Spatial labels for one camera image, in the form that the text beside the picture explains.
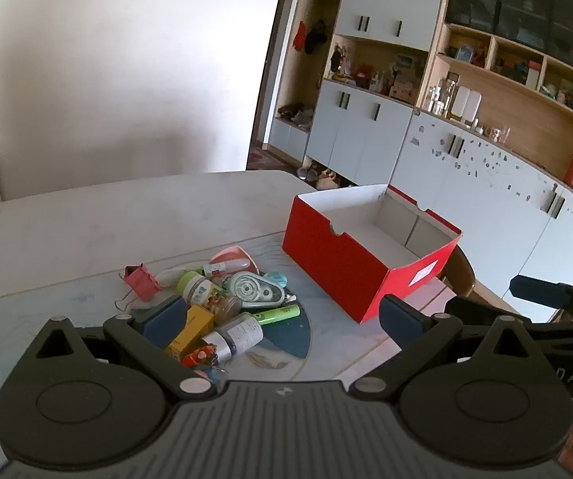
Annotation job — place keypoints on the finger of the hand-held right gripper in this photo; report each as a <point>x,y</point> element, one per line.
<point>536,289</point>

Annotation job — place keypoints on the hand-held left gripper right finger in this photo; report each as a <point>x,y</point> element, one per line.
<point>403,322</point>

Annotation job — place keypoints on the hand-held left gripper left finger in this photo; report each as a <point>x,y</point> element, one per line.
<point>164,322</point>

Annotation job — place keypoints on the small yellow box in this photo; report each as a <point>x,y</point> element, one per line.
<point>191,332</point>

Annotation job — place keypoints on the pink binder clip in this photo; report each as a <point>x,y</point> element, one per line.
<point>139,282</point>

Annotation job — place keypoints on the orange toy figure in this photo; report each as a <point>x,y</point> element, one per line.
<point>197,358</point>

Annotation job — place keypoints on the glass bottle with white label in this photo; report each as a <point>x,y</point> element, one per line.
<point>239,337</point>

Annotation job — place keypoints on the red cardboard box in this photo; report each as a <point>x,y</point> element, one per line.
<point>336,269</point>

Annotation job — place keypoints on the white tube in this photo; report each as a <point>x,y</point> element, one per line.
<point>231,264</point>

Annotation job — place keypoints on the pink heart-shaped dish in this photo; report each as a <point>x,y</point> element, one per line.
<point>234,254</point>

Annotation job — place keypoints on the green highlighter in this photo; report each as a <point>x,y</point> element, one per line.
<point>279,315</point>

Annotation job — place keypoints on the light blue toy figure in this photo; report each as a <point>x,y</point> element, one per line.
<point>275,277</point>

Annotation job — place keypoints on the green-lidded jar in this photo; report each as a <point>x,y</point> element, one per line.
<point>199,290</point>

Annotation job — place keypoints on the small glass candy jar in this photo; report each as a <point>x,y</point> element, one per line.
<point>221,307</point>

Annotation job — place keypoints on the correction tape dispenser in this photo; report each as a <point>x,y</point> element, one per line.
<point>254,289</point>

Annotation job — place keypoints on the dark teal round mat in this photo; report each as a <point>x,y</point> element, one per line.
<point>291,334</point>

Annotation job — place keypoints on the clear glass cup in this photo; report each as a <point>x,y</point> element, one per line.
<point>504,133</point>

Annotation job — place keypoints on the pink mug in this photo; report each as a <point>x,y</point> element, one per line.
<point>491,132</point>

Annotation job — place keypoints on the red patterned rug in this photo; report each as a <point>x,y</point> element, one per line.
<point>266,159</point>

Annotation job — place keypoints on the white tall canister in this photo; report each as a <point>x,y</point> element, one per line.
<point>472,106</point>
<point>459,102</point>

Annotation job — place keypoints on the small white box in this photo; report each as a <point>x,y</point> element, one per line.
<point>533,74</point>

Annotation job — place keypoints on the pink gift box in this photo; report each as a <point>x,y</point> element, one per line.
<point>401,92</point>

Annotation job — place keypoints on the pile of dark shoes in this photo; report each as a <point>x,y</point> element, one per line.
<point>294,114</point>

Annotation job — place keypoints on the dark red pot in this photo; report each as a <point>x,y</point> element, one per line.
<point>364,76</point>

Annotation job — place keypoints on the brown door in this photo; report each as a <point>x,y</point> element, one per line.
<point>271,90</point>

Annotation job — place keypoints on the picture postcard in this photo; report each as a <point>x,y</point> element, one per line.
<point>405,62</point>

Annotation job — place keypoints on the colorful figurine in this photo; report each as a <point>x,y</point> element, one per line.
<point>339,59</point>

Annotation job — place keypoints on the black hanging bag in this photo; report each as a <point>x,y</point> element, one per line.
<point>315,37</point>

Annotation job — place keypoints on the red hanging cloth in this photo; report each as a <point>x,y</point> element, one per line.
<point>299,35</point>

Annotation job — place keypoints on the white and wood wall cabinet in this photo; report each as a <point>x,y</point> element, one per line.
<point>366,124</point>

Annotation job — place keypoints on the blue photo frame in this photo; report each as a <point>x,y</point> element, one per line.
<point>464,53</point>

